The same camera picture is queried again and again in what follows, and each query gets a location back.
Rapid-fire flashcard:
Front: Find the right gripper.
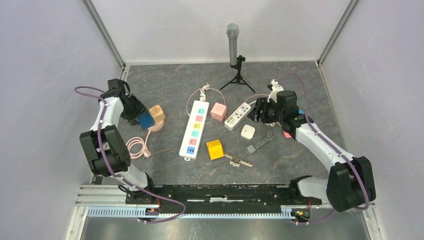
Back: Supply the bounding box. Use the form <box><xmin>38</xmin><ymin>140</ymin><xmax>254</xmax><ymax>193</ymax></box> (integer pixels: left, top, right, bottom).
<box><xmin>246</xmin><ymin>97</ymin><xmax>284</xmax><ymax>124</ymax></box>

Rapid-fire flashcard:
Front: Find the dark blue cube socket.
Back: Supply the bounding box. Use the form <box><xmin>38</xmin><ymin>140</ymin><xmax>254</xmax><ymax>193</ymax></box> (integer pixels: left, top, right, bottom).
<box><xmin>137</xmin><ymin>112</ymin><xmax>155</xmax><ymax>130</ymax></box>

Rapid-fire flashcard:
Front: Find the white plug adapter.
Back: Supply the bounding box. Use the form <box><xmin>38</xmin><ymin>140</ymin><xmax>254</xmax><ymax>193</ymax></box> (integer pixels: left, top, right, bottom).
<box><xmin>240</xmin><ymin>124</ymin><xmax>256</xmax><ymax>140</ymax></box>

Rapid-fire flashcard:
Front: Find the beige cube socket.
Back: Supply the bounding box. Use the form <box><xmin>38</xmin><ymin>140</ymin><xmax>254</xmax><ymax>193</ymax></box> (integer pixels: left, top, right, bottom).
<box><xmin>148</xmin><ymin>104</ymin><xmax>166</xmax><ymax>124</ymax></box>

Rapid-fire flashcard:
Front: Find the small white power strip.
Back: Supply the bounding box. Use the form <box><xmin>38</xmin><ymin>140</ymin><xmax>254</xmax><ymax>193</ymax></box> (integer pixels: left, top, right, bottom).
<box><xmin>224</xmin><ymin>102</ymin><xmax>252</xmax><ymax>131</ymax></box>

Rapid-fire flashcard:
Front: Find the pink round socket base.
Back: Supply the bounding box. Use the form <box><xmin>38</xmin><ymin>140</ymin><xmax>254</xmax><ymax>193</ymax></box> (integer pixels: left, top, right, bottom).
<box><xmin>147</xmin><ymin>120</ymin><xmax>165</xmax><ymax>132</ymax></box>

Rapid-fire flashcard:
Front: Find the pink cube socket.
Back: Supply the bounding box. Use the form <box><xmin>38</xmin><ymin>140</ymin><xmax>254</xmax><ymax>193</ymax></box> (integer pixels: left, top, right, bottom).
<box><xmin>210</xmin><ymin>102</ymin><xmax>227</xmax><ymax>122</ymax></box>

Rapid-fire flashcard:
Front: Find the yellow cube socket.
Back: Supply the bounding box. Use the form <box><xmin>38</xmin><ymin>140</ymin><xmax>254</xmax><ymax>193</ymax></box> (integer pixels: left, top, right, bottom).
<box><xmin>206</xmin><ymin>139</ymin><xmax>224</xmax><ymax>160</ymax></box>

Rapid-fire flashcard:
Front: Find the long white power strip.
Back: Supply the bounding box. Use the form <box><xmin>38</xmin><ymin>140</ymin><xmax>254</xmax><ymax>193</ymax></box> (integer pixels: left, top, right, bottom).
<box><xmin>179</xmin><ymin>100</ymin><xmax>210</xmax><ymax>161</ymax></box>

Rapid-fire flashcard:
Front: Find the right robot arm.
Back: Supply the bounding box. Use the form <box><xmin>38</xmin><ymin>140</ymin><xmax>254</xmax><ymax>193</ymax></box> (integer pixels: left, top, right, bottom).
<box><xmin>248</xmin><ymin>90</ymin><xmax>376</xmax><ymax>212</ymax></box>

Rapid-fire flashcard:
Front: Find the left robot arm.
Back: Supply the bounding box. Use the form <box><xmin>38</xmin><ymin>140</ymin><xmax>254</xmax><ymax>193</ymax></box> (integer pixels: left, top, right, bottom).
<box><xmin>79</xmin><ymin>78</ymin><xmax>157</xmax><ymax>204</ymax></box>

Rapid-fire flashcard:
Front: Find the black mini tripod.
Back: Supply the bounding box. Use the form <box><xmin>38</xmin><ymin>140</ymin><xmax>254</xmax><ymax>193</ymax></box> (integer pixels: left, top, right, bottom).
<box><xmin>219</xmin><ymin>55</ymin><xmax>256</xmax><ymax>93</ymax></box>

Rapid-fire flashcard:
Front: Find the grey microphone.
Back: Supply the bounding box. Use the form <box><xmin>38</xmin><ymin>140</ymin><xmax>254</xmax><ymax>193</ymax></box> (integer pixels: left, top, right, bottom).
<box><xmin>226</xmin><ymin>22</ymin><xmax>240</xmax><ymax>68</ymax></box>

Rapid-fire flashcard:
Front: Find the grey plastic bracket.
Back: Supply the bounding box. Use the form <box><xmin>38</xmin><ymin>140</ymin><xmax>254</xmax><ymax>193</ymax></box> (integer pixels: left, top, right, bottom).
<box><xmin>246</xmin><ymin>133</ymin><xmax>274</xmax><ymax>155</ymax></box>

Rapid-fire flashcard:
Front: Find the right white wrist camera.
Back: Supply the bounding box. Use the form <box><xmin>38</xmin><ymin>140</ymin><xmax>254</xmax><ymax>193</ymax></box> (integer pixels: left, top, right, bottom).
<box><xmin>267</xmin><ymin>79</ymin><xmax>284</xmax><ymax>103</ymax></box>

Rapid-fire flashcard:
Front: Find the pink coiled cable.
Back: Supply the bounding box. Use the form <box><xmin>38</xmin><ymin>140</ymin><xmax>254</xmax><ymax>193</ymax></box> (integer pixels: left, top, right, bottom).
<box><xmin>125</xmin><ymin>129</ymin><xmax>153</xmax><ymax>160</ymax></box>

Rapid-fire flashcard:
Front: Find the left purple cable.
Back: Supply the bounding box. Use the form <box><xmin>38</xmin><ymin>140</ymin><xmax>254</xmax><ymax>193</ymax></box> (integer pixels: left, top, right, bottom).
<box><xmin>74</xmin><ymin>86</ymin><xmax>186</xmax><ymax>225</ymax></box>

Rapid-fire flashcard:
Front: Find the purple cable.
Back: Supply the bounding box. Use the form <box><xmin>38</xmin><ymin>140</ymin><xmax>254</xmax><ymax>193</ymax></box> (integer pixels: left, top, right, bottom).
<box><xmin>274</xmin><ymin>73</ymin><xmax>371</xmax><ymax>225</ymax></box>
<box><xmin>74</xmin><ymin>86</ymin><xmax>186</xmax><ymax>225</ymax></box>

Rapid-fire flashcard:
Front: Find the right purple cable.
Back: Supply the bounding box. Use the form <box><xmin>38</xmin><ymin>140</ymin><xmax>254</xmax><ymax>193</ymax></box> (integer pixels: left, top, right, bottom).
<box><xmin>274</xmin><ymin>73</ymin><xmax>371</xmax><ymax>225</ymax></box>

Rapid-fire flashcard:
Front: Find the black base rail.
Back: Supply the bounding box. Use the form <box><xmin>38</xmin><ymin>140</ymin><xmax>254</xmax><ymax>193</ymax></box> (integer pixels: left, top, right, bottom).
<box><xmin>125</xmin><ymin>184</ymin><xmax>322</xmax><ymax>214</ymax></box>

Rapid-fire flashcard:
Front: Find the slotted cable duct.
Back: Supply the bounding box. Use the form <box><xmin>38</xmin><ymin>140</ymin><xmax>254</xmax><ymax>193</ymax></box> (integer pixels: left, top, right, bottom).
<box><xmin>86</xmin><ymin>206</ymin><xmax>299</xmax><ymax>220</ymax></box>

